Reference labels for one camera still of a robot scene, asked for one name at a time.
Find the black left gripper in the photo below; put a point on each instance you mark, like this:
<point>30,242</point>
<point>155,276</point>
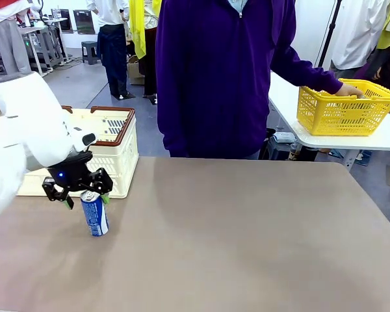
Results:
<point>72,174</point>

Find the blue drink can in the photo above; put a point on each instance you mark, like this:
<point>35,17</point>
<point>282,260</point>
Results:
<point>96,217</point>

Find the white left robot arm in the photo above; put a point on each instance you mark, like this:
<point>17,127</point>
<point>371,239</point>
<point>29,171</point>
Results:
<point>26,130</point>

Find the person's left forearm purple sleeve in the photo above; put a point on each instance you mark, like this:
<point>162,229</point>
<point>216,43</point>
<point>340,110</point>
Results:
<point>321,78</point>

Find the person's right forearm purple sleeve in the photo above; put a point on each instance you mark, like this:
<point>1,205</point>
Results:
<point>170,130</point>

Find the cream shopping basket brown rim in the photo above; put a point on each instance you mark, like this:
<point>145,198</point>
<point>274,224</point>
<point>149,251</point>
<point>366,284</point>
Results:
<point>123,152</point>

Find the yellow plastic basket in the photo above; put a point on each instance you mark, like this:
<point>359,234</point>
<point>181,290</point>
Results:
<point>344,120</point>

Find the person's left hand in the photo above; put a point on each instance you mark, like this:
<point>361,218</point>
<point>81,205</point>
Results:
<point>349,91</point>

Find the open cardboard box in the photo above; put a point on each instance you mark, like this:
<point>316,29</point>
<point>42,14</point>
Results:
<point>135,70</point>

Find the grey plastic stool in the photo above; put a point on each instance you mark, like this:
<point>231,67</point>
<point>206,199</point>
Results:
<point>90,52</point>

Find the person white shirt navy trousers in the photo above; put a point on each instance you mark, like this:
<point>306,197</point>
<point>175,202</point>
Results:
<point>112,48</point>

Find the grey workbench with equipment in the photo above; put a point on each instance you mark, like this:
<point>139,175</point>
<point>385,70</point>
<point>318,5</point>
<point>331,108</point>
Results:
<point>44,42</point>

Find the person in grey trousers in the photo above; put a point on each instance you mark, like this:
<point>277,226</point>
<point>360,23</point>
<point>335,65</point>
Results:
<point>11,48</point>

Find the person with yellow vest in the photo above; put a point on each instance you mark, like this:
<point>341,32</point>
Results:
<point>138,29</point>

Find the person in purple sweater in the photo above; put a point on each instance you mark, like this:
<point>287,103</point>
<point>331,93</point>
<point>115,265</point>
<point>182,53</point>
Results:
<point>214,81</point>

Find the blue white wipes pack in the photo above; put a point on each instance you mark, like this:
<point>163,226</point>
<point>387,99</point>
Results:
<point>284,137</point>

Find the black tripod pole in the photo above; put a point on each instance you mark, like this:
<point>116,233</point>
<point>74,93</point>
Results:
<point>328,32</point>

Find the white side table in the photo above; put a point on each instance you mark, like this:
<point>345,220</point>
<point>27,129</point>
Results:
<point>386,136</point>

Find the person in white shirt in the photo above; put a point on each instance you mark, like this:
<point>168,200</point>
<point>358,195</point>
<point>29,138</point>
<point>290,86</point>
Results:
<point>357,32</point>

